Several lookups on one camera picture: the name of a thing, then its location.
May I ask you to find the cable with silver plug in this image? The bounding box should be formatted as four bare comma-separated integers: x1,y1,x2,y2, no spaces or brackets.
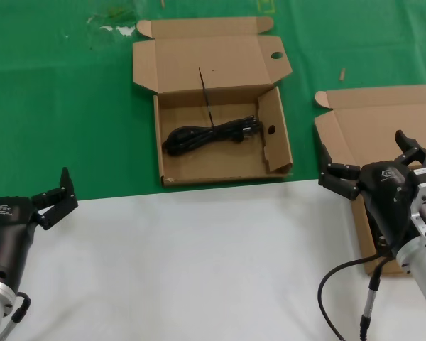
360,255,395,341

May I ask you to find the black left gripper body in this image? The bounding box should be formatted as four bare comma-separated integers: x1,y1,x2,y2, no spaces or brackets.
0,194,40,288

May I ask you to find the cardboard box with round holes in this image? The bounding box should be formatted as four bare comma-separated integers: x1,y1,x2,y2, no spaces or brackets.
132,16,294,188

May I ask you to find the black power cable bundle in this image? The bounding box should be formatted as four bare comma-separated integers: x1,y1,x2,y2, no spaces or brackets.
162,114,266,156

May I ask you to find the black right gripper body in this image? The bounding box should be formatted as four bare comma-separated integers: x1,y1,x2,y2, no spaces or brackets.
358,160,419,256

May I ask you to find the green table cloth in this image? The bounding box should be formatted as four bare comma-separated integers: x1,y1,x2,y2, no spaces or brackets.
0,0,426,207

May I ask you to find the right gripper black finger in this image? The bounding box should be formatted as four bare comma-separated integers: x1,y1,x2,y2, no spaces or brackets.
395,129,426,167
318,144,364,202

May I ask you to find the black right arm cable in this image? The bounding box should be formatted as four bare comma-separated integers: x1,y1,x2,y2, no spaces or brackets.
317,249,395,341

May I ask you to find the white table cloth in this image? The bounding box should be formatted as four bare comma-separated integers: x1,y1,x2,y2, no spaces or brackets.
0,177,426,341

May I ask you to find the plain open cardboard box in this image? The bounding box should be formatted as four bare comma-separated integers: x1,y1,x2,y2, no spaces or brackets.
314,84,426,276

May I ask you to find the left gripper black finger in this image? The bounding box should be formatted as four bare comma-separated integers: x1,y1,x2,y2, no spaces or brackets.
31,166,79,232

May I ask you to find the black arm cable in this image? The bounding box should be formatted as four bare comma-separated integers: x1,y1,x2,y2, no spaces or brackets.
317,249,395,341
0,291,32,341

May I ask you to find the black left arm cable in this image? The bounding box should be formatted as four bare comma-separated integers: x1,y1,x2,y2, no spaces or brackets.
0,291,32,341

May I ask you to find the black zip tie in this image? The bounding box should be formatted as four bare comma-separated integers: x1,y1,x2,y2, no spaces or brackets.
197,67,217,131

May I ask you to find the white torn paper scrap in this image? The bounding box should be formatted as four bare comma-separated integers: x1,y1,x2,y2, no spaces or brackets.
101,24,136,37

